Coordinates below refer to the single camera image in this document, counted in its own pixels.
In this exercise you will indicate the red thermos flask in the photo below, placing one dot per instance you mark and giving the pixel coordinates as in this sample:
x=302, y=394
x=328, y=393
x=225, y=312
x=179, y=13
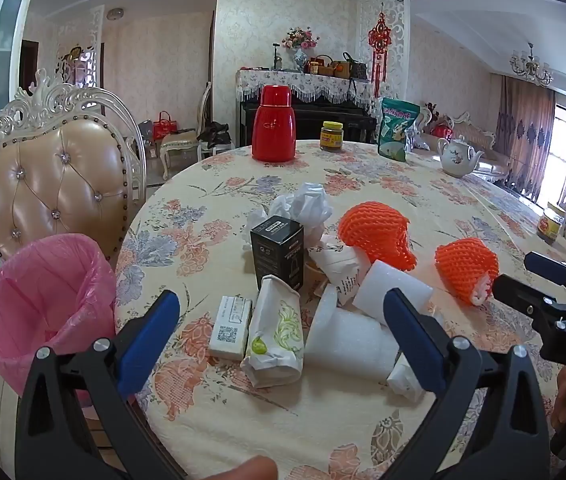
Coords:
x=273, y=125

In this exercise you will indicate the round ceiling lamp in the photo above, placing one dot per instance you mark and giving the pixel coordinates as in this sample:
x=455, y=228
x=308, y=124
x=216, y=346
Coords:
x=115, y=13

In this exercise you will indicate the person's left hand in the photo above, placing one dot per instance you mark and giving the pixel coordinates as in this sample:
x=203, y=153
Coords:
x=243, y=470

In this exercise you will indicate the floral tablecloth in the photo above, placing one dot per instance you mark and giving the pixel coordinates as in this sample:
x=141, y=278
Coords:
x=413, y=195

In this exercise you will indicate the green snack bag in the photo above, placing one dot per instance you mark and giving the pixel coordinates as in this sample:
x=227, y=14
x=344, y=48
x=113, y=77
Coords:
x=398, y=130

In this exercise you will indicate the red bag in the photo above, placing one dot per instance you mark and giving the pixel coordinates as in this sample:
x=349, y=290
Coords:
x=164, y=127

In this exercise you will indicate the cream wooden chair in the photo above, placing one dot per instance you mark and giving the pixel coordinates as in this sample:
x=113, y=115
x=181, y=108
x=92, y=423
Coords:
x=183, y=140

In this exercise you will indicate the floral lace piano cloth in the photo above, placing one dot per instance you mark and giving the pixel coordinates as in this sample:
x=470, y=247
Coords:
x=313, y=85

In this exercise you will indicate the black piano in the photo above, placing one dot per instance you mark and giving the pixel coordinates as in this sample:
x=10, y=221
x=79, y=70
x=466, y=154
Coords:
x=308, y=115

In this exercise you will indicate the small orange foam net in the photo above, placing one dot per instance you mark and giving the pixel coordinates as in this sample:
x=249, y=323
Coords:
x=465, y=265

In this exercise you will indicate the printed white paper bag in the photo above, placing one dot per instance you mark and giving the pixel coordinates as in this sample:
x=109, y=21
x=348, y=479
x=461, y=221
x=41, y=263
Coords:
x=338, y=265

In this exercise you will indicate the black handbag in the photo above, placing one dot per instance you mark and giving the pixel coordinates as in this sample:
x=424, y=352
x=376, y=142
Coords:
x=355, y=67

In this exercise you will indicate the large orange foam net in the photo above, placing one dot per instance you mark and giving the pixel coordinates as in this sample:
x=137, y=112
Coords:
x=373, y=232

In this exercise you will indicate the wicker basket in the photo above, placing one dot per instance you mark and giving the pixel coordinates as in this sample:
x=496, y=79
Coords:
x=340, y=69

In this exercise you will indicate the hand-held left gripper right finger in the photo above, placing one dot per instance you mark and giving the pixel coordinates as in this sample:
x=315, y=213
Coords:
x=413, y=345

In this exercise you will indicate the white plastic bag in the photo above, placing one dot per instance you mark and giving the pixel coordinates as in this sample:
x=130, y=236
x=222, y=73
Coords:
x=308, y=202

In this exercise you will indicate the brown basket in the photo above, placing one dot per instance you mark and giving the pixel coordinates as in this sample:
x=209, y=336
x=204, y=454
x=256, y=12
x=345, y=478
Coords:
x=319, y=66

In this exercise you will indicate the white tissue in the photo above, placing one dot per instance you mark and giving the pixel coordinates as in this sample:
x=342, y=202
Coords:
x=403, y=382

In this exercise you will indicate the vase with pink flowers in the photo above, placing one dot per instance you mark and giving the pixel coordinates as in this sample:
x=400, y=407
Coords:
x=300, y=47

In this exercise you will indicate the white foam sheet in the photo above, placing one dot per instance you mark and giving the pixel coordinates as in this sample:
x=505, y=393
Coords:
x=388, y=287
x=348, y=340

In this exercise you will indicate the red knot ornament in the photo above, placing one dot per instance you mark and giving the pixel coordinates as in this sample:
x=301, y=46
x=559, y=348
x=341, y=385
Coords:
x=378, y=45

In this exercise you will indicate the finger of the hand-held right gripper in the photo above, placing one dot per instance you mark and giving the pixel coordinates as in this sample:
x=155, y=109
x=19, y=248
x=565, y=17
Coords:
x=523, y=297
x=558, y=270

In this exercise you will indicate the red label glass jar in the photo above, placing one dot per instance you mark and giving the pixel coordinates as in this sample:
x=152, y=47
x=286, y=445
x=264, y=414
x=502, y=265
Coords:
x=552, y=225

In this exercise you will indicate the pink lined waste bin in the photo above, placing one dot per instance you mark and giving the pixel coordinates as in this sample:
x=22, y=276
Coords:
x=38, y=300

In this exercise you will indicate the chandelier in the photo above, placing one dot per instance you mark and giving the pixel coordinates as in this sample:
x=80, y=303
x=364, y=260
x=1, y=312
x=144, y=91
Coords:
x=530, y=67

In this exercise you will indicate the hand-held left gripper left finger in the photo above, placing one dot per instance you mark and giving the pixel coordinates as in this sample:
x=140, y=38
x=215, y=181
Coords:
x=148, y=345

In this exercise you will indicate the black cardboard box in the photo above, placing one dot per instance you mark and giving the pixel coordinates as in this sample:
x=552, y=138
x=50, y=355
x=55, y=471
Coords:
x=275, y=250

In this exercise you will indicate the white teapot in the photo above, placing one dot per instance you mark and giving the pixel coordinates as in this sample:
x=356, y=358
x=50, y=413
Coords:
x=458, y=157

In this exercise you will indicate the black cloth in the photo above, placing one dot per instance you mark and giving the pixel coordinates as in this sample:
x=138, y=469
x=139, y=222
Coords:
x=215, y=132

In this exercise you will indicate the yellow lid glass jar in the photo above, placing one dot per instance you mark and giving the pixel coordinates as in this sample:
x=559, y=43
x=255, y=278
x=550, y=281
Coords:
x=332, y=137

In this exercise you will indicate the white green paper packet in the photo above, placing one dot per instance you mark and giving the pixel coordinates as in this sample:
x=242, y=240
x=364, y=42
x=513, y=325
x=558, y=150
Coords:
x=275, y=335

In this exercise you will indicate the white carved sofa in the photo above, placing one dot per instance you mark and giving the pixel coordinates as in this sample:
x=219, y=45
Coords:
x=468, y=132

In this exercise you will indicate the patterned curtain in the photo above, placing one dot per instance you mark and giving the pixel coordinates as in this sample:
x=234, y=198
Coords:
x=523, y=130

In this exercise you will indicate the small white carton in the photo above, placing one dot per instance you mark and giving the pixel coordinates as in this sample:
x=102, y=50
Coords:
x=230, y=327

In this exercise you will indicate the dark wooden door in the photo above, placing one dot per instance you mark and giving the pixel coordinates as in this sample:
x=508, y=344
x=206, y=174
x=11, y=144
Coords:
x=28, y=72

